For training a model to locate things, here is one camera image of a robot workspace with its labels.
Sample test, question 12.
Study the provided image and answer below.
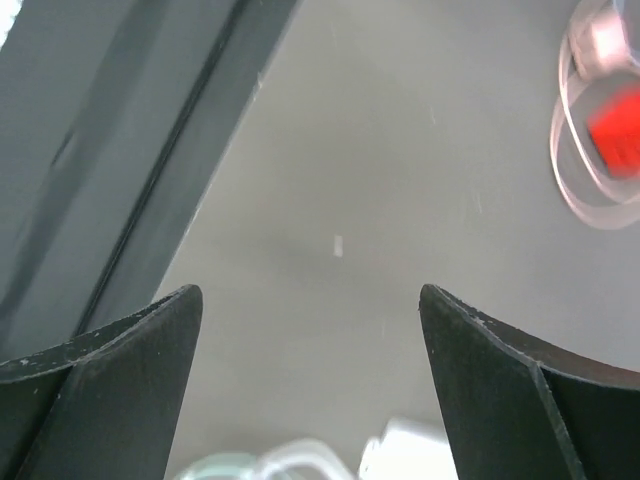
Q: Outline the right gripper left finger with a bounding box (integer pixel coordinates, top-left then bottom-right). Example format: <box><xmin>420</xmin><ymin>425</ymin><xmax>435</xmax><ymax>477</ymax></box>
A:
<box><xmin>1</xmin><ymin>285</ymin><xmax>203</xmax><ymax>479</ymax></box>

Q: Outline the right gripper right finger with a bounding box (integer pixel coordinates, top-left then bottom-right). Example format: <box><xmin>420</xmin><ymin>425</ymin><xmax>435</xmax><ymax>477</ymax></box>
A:
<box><xmin>419</xmin><ymin>285</ymin><xmax>639</xmax><ymax>479</ymax></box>

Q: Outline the white power strip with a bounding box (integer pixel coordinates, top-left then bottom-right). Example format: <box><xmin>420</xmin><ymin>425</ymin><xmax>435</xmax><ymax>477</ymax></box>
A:
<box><xmin>358</xmin><ymin>418</ymin><xmax>458</xmax><ymax>480</ymax></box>

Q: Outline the pale green charging cable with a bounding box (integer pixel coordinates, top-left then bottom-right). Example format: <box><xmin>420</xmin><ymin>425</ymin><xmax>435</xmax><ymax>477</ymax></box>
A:
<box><xmin>179</xmin><ymin>452</ymin><xmax>261</xmax><ymax>480</ymax></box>

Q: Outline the red cube socket adapter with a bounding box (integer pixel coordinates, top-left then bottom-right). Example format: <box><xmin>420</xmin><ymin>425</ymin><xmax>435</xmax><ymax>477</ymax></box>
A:
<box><xmin>587</xmin><ymin>87</ymin><xmax>639</xmax><ymax>179</ymax></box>

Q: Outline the pink charging cable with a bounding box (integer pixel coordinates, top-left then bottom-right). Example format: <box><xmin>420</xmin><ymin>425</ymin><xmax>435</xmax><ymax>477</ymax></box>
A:
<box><xmin>549</xmin><ymin>0</ymin><xmax>640</xmax><ymax>231</ymax></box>

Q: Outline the white teal strip cord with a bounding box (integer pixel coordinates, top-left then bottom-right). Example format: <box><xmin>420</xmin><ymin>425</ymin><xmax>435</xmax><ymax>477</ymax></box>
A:
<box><xmin>254</xmin><ymin>439</ymin><xmax>351</xmax><ymax>480</ymax></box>

